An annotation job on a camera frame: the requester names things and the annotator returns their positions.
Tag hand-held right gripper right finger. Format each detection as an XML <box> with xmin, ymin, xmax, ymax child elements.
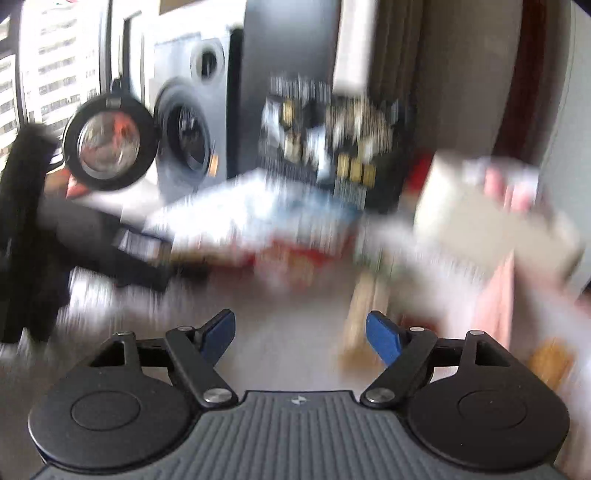
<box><xmin>361</xmin><ymin>311</ymin><xmax>509</xmax><ymax>407</ymax></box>

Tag red snack packet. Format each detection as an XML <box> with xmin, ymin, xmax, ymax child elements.
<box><xmin>254</xmin><ymin>240</ymin><xmax>356</xmax><ymax>278</ymax></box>

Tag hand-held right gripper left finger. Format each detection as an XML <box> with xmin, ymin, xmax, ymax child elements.
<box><xmin>90</xmin><ymin>310</ymin><xmax>236</xmax><ymax>408</ymax></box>

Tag beige tissue box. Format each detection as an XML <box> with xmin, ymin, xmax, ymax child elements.
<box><xmin>413</xmin><ymin>152</ymin><xmax>585</xmax><ymax>282</ymax></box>

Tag black gold snack bag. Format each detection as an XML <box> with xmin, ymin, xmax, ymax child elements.
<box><xmin>257</xmin><ymin>76</ymin><xmax>414</xmax><ymax>215</ymax></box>

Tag blue white snack packet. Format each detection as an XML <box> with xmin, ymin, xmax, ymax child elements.
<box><xmin>145</xmin><ymin>168</ymin><xmax>368</xmax><ymax>259</ymax></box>

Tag person's left forearm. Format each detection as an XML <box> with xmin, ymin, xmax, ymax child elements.
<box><xmin>0</xmin><ymin>124</ymin><xmax>70</xmax><ymax>344</ymax></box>

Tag grey washing machine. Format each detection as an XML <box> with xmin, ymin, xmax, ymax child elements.
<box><xmin>150</xmin><ymin>25</ymin><xmax>245</xmax><ymax>206</ymax></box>

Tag pink cardboard box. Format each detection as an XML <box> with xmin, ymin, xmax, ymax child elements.
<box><xmin>475</xmin><ymin>251</ymin><xmax>591</xmax><ymax>384</ymax></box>

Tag white knit blanket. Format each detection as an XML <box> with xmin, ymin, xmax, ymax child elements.
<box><xmin>0</xmin><ymin>217</ymin><xmax>591</xmax><ymax>416</ymax></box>

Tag red box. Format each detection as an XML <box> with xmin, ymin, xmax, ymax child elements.
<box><xmin>405</xmin><ymin>152</ymin><xmax>435</xmax><ymax>199</ymax></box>

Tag pink ball ornament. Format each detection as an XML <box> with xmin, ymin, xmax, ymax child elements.
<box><xmin>482</xmin><ymin>164</ymin><xmax>539</xmax><ymax>210</ymax></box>

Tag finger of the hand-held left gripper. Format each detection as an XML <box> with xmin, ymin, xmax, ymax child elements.
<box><xmin>115</xmin><ymin>261</ymin><xmax>172</xmax><ymax>292</ymax></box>
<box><xmin>113</xmin><ymin>228</ymin><xmax>162</xmax><ymax>264</ymax></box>

